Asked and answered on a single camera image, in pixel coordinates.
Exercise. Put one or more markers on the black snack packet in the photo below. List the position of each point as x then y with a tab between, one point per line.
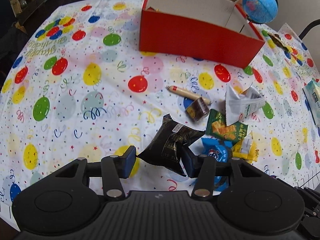
163	149

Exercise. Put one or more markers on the green cracker packet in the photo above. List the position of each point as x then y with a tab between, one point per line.
216	126

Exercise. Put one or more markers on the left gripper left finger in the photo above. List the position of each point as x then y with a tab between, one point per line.
114	168

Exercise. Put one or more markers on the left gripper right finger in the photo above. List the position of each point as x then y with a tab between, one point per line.
201	167

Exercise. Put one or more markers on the red cardboard box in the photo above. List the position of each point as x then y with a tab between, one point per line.
214	30

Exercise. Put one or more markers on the blue desk globe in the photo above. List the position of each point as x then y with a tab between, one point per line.
260	11

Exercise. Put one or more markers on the yellow snack packet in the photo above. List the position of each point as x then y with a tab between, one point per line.
246	149

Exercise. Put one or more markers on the tissue pack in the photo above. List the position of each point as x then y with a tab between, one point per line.
312	93

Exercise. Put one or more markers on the dark wrapper near globe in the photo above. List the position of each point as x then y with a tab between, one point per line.
278	42

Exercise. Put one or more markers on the blue snack packet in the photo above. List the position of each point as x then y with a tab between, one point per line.
221	150

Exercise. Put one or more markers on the balloon print tablecloth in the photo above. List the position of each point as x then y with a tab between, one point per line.
81	88

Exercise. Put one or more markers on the white silver snack packet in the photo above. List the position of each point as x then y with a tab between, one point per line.
239	106

